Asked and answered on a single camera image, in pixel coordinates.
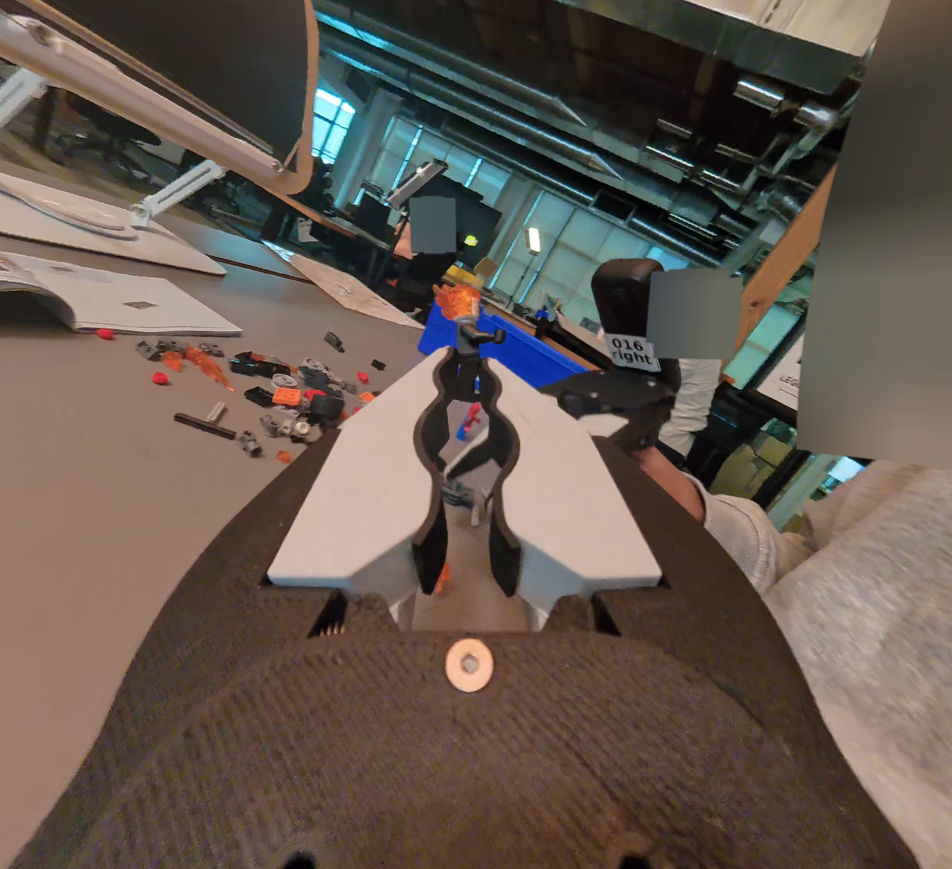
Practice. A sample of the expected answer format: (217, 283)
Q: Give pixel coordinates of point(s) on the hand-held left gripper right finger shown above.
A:
(580, 512)

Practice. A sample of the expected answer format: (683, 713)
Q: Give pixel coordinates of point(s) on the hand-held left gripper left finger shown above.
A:
(349, 512)

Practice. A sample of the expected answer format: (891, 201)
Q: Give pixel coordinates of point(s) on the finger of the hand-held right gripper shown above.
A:
(604, 426)

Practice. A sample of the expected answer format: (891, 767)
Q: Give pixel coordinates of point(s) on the black lego minifigure orange head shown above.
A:
(468, 341)

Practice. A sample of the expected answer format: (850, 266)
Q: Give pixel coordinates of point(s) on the black lego tyre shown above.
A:
(327, 406)

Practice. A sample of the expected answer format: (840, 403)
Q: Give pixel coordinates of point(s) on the orange square lego tile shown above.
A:
(286, 397)

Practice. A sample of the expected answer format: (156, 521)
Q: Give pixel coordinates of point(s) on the red blue lego minifigure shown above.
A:
(470, 421)

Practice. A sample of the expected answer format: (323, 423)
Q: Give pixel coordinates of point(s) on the long black lego axle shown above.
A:
(204, 426)

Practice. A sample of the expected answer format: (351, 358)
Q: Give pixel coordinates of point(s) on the pile of loose lego pieces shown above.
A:
(260, 365)

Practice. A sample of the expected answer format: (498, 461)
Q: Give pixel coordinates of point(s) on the large orange lego flame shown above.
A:
(202, 363)

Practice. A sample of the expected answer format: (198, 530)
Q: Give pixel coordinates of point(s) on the lego instruction booklet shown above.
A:
(134, 296)

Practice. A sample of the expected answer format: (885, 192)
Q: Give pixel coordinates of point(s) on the person's right hand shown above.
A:
(673, 482)

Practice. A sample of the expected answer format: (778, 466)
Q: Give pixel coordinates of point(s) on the blue plastic bin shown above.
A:
(535, 352)

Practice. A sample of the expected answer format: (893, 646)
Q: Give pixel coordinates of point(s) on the cardboard boxes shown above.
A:
(751, 467)

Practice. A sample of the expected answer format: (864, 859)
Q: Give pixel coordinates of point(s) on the black framed sign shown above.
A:
(781, 378)

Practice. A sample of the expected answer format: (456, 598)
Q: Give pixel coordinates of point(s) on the panel light on stand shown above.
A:
(533, 239)

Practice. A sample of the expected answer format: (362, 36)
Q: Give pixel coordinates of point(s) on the printed paper sheet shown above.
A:
(349, 289)

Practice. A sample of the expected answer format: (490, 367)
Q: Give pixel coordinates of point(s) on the grey tilted panel on stand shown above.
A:
(420, 177)

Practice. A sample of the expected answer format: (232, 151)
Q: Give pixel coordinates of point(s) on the white monitor stand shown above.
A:
(89, 229)

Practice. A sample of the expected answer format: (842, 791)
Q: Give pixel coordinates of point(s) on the wooden post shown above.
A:
(788, 259)

